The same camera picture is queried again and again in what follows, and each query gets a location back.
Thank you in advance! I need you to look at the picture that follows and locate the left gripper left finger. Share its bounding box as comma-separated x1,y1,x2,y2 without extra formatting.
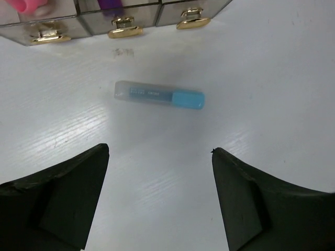
1,143,109,250

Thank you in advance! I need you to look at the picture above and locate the pink cap pen bundle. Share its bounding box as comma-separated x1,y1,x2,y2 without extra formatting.
5,0,49,15

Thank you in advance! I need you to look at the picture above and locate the black purple highlighter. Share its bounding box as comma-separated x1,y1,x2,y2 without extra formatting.
98,0,124,15

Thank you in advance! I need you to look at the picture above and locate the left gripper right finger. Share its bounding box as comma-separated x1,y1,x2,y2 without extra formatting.
212,147,334,250

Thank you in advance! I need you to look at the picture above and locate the clear left organizer bin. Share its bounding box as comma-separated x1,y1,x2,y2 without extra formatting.
1,1,91,46

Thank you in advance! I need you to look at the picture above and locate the clear middle organizer bin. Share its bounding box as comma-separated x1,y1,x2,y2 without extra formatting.
77,1,162,39

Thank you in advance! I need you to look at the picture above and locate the clear organizer bin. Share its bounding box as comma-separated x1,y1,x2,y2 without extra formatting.
155,0,231,30
77,1,162,39
1,1,91,46

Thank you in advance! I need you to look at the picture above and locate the clear blue highlighter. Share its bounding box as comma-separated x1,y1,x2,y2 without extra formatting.
114,81,205,110

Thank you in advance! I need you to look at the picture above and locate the clear right organizer bin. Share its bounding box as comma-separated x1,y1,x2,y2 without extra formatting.
155,0,231,30

